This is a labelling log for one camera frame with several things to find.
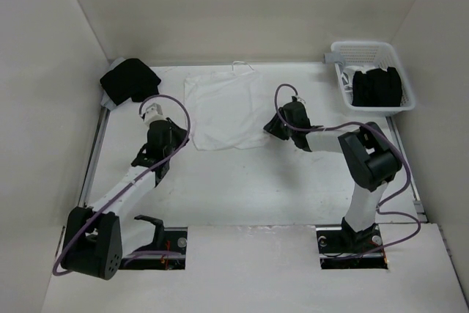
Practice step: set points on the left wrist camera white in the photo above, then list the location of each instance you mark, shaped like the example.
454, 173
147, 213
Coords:
152, 114

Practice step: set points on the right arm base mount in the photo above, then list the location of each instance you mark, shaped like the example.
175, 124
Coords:
341, 248

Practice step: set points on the white plastic laundry basket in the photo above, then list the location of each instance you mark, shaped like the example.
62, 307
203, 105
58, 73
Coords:
373, 55

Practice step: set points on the white garment in basket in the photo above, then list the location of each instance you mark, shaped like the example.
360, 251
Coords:
348, 74

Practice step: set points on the white tank top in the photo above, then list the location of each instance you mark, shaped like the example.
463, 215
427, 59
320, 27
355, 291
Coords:
228, 108

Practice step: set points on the folded black tank top stack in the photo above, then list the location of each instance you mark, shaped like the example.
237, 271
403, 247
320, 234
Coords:
130, 80

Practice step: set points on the grey clip on basket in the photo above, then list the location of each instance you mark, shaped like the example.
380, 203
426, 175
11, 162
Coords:
333, 58

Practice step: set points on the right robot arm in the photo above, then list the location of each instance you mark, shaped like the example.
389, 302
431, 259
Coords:
370, 160

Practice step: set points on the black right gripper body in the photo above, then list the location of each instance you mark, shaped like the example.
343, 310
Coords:
277, 128

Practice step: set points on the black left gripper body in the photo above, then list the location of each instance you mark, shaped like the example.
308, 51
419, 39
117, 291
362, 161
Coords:
176, 139

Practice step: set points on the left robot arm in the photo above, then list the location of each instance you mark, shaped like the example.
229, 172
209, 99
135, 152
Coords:
97, 241

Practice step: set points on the black tank top in basket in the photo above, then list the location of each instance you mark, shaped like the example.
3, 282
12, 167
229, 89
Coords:
377, 88

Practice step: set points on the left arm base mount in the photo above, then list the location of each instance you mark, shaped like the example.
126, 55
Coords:
149, 245

